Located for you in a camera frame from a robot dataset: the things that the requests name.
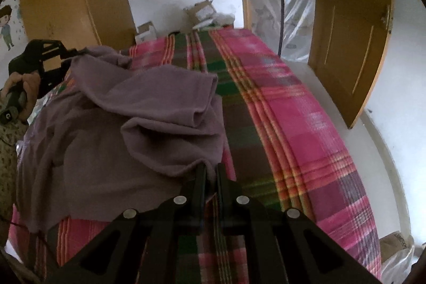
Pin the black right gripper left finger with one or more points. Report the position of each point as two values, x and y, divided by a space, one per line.
115 254

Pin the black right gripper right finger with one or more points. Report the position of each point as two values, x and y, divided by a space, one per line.
283 246

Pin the purple fleece sweater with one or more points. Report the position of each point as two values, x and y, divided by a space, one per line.
126 130

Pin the patterned left sleeve forearm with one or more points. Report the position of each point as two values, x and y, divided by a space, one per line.
10 135

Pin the person left hand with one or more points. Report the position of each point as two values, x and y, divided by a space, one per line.
30 83

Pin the red green plaid blanket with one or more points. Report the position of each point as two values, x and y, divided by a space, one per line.
280 145

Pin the white cardboard box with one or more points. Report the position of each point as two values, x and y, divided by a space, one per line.
145 32

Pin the brown cardboard box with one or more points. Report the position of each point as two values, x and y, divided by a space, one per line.
200 12

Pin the wooden door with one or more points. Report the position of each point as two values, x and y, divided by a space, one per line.
350 40

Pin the cartoon couple wall sticker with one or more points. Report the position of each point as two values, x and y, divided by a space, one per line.
5 16

